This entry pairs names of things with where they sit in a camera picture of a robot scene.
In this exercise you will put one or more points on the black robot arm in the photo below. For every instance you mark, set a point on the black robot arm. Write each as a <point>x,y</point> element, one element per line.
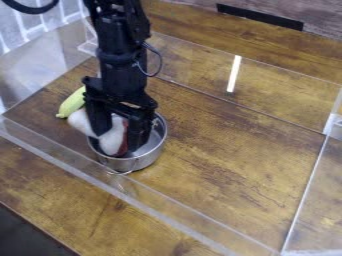
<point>122,27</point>

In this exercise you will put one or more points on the clear acrylic enclosure wall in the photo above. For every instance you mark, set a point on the clear acrylic enclosure wall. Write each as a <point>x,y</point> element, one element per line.
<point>248,182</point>

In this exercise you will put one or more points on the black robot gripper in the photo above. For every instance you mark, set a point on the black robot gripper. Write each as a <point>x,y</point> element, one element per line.
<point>118,92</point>

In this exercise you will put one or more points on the clear acrylic triangle bracket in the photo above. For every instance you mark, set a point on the clear acrylic triangle bracket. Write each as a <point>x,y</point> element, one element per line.
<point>90,45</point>

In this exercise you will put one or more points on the black strip on wall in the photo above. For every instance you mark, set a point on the black strip on wall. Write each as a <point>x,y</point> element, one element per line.
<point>261,17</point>

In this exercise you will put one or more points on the silver metal pot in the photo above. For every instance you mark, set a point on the silver metal pot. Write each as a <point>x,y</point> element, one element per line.
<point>136,160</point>

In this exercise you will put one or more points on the yellow handled metal utensil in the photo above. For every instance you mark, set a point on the yellow handled metal utensil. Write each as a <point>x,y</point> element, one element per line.
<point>73,103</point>

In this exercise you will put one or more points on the white red plush mushroom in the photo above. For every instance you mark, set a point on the white red plush mushroom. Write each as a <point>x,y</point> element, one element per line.
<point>113,141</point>

